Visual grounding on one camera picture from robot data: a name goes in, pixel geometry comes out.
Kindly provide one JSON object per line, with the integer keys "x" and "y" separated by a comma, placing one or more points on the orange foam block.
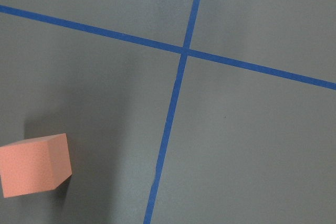
{"x": 34, "y": 165}

